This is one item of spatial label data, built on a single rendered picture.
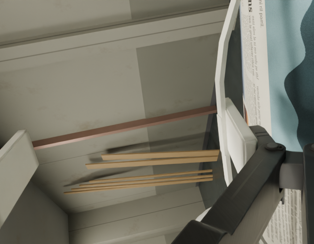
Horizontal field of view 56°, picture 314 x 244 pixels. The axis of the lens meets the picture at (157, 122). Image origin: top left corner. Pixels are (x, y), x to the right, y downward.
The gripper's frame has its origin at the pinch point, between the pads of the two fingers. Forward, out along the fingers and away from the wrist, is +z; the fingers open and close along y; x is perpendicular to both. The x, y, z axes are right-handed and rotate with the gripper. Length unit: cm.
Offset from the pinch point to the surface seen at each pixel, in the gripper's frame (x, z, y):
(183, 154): -232, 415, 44
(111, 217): -458, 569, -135
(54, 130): -142, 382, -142
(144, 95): -105, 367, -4
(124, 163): -238, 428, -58
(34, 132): -138, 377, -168
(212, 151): -231, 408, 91
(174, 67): -68, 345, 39
